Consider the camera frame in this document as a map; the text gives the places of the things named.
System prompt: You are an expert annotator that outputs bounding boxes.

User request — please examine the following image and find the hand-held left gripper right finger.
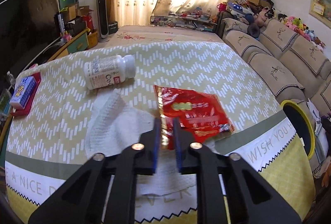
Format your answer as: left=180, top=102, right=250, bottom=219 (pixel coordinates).
left=173, top=117, right=302, bottom=224

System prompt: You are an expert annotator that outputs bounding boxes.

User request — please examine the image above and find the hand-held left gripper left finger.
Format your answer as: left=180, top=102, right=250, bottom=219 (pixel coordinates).
left=28, top=118, right=162, bottom=224

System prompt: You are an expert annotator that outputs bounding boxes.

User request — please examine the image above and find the red snack wrapper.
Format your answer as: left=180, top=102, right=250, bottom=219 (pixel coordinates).
left=153, top=84, right=234, bottom=151

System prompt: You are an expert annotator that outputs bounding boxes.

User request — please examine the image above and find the yellow-rimmed waste bin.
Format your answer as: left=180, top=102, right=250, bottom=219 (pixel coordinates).
left=281, top=100, right=316, bottom=158

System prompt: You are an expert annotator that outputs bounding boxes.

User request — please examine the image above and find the white paper towel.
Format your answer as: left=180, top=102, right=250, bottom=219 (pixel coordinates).
left=85, top=88, right=221, bottom=196

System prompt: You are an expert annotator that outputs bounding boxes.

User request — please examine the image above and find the white pill bottle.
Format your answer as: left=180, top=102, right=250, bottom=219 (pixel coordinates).
left=83, top=54, right=136, bottom=90

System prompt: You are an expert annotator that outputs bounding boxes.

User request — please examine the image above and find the yellow bucket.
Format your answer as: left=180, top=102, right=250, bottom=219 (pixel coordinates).
left=86, top=31, right=99, bottom=48

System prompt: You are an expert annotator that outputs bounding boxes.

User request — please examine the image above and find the small black box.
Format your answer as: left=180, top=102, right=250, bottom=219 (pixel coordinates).
left=107, top=22, right=120, bottom=34

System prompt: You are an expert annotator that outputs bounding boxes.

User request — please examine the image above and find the cluttered glass coffee table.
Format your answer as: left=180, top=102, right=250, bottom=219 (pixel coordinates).
left=150, top=10, right=218, bottom=31

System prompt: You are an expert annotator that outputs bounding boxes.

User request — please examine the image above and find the green television cabinet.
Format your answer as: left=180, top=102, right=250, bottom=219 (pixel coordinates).
left=45, top=29, right=90, bottom=61

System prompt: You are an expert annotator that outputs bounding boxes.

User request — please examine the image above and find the red tray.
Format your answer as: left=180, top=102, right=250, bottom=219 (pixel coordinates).
left=10, top=72, right=42, bottom=117

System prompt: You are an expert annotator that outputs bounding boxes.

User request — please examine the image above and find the grey round cushion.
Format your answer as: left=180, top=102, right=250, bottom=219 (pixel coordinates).
left=247, top=25, right=261, bottom=38

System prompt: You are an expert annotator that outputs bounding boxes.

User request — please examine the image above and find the red fire extinguisher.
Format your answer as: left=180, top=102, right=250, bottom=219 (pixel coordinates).
left=86, top=14, right=95, bottom=33

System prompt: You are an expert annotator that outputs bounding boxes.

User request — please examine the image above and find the beige sectional sofa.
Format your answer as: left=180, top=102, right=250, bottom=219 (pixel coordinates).
left=222, top=17, right=331, bottom=178

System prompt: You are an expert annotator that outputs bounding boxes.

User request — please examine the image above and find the black tower fan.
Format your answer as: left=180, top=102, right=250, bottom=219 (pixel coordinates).
left=96, top=0, right=110, bottom=39

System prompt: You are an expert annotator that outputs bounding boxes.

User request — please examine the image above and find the blue printed box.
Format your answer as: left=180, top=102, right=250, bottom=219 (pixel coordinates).
left=10, top=76, right=37, bottom=107

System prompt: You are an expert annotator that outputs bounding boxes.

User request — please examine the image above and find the blue star-print bag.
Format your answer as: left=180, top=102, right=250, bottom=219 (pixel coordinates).
left=226, top=1, right=249, bottom=17

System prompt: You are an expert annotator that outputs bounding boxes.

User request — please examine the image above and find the open cardboard box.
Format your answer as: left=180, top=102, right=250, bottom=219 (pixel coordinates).
left=75, top=5, right=94, bottom=23

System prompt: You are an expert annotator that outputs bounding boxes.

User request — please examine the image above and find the tall black box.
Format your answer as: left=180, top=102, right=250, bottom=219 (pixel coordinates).
left=54, top=13, right=65, bottom=35

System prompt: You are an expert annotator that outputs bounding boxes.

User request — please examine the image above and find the pile of plush toys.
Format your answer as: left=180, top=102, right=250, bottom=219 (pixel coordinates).
left=255, top=0, right=326, bottom=51

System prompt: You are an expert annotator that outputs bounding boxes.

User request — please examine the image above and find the black flat-screen television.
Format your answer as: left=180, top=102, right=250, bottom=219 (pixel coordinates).
left=0, top=0, right=61, bottom=74

